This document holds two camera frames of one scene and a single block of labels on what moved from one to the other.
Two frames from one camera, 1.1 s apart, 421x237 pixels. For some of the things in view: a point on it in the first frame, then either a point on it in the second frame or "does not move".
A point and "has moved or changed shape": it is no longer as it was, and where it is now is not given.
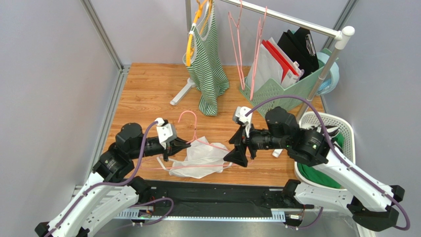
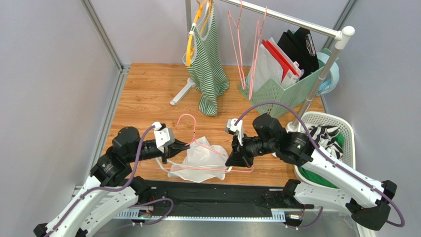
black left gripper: [174, 146] does not move
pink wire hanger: [260, 27] does not move
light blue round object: [331, 79] does not move
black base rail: [198, 200] does not move
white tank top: [202, 159] has moved or changed shape
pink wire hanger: [196, 135] to [194, 139]
